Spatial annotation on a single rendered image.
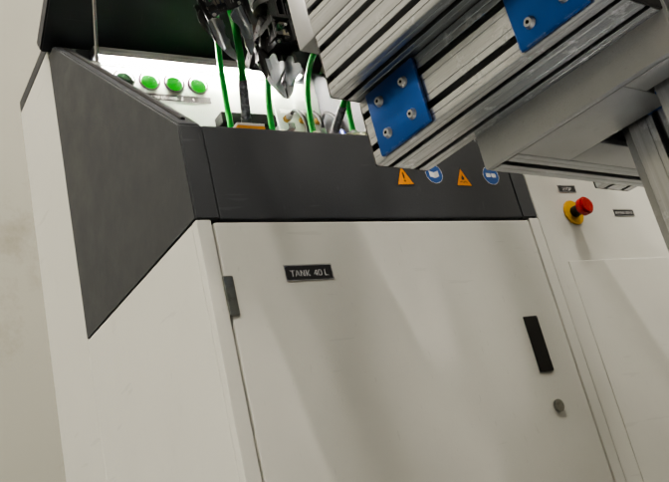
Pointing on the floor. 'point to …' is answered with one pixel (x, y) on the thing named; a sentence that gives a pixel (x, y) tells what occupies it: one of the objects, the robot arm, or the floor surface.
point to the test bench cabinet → (210, 373)
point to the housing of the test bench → (61, 282)
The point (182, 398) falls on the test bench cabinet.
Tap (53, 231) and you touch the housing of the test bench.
